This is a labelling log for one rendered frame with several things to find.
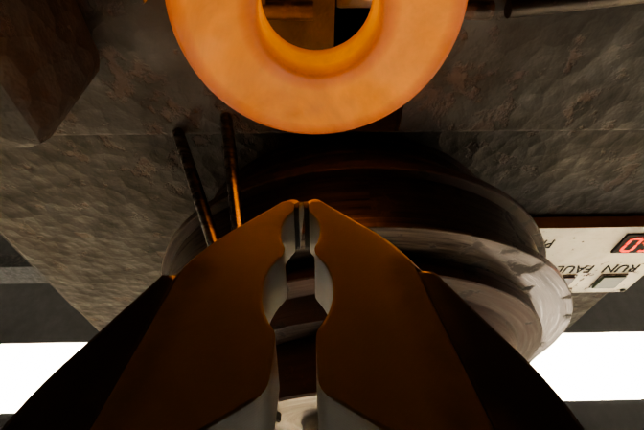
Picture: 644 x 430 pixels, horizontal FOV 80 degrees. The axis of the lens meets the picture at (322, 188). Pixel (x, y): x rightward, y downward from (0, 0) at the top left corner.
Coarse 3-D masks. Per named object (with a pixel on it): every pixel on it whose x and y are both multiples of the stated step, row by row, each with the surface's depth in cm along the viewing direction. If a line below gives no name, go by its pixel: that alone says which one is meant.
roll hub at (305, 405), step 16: (288, 352) 33; (304, 352) 33; (288, 368) 33; (304, 368) 32; (288, 384) 32; (304, 384) 31; (288, 400) 31; (304, 400) 31; (288, 416) 39; (304, 416) 39
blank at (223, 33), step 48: (192, 0) 19; (240, 0) 19; (384, 0) 19; (432, 0) 19; (192, 48) 21; (240, 48) 21; (288, 48) 23; (336, 48) 24; (384, 48) 21; (432, 48) 21; (240, 96) 23; (288, 96) 23; (336, 96) 23; (384, 96) 23
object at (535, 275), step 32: (288, 192) 34; (320, 192) 33; (352, 192) 32; (384, 192) 32; (416, 192) 33; (448, 192) 34; (224, 224) 35; (384, 224) 29; (416, 224) 29; (448, 224) 30; (480, 224) 33; (512, 224) 36; (192, 256) 36; (448, 256) 32; (480, 256) 32; (512, 256) 32; (544, 288) 36; (544, 320) 41
